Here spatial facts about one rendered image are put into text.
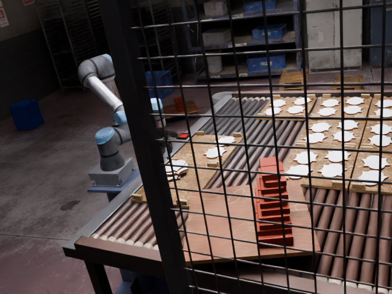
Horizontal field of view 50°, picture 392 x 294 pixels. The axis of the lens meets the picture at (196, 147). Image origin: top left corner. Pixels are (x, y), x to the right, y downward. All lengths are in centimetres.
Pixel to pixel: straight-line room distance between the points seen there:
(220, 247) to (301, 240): 30
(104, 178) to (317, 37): 506
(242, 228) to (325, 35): 551
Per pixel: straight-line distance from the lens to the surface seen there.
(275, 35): 695
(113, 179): 253
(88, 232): 213
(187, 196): 215
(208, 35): 721
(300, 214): 175
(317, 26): 694
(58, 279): 348
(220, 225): 173
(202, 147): 264
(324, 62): 706
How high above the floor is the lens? 204
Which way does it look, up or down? 24 degrees down
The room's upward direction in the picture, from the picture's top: 10 degrees counter-clockwise
